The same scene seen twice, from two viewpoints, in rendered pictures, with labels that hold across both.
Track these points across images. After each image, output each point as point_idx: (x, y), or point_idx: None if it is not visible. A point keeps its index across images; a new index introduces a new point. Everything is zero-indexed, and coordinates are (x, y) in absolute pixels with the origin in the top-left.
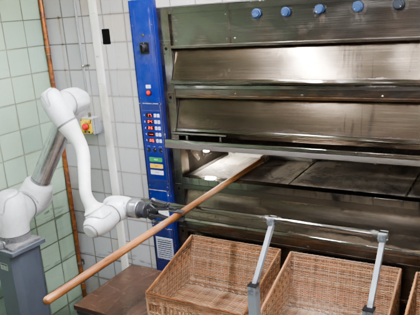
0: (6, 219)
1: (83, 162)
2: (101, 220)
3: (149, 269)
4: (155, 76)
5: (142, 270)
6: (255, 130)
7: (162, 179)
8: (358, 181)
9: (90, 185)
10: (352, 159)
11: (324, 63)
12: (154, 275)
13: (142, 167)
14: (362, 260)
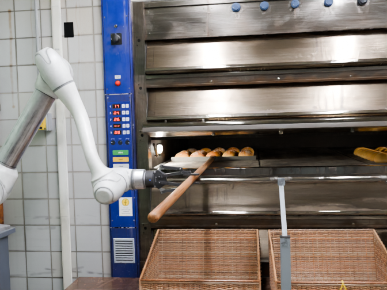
0: None
1: (86, 126)
2: (116, 183)
3: (103, 278)
4: (127, 66)
5: (96, 279)
6: (233, 113)
7: None
8: (316, 163)
9: (96, 149)
10: (338, 125)
11: (299, 49)
12: (113, 281)
13: None
14: None
